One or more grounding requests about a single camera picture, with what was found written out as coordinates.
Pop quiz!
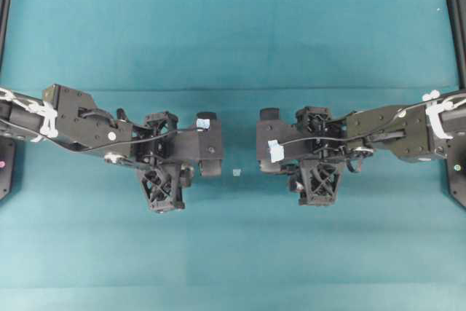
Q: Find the black left rail frame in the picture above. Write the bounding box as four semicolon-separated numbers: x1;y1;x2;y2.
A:
0;0;11;68

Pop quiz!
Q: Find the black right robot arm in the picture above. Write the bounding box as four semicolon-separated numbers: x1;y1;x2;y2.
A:
256;90;465;173

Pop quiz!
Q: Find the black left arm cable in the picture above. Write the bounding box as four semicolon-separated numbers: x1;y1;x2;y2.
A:
67;121;212;154

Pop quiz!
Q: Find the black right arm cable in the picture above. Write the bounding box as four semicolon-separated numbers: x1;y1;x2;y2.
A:
269;95;466;162

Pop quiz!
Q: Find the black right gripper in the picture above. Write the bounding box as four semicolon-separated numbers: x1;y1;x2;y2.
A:
256;106;350;173

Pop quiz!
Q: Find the black right rail frame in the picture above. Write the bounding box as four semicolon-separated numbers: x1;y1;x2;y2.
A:
446;0;465;89

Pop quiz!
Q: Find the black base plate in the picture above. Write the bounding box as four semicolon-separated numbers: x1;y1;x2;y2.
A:
0;137;16;200
446;138;465;209

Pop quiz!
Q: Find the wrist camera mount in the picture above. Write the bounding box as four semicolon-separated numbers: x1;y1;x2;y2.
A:
288;160;343;206
136;163;185;213

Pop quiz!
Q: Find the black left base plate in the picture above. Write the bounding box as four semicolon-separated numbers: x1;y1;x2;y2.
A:
0;137;16;200

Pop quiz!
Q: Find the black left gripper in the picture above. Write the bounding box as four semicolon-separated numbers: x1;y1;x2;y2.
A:
131;111;222;177

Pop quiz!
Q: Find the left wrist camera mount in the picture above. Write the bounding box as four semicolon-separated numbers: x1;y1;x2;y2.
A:
136;163;185;213

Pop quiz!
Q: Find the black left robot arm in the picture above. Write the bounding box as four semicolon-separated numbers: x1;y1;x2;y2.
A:
1;84;224;176

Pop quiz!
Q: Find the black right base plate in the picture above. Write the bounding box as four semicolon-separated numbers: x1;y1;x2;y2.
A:
446;138;465;209

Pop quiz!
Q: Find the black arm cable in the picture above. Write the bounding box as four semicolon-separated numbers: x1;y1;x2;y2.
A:
67;121;212;154
269;95;466;162

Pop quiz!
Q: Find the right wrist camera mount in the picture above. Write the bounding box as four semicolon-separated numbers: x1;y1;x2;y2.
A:
288;160;343;206

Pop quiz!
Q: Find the black rail frame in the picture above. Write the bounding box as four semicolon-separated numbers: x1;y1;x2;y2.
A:
0;0;11;68
446;0;465;89

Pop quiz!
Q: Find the teal table cloth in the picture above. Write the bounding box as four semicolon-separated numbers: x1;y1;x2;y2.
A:
1;0;465;310

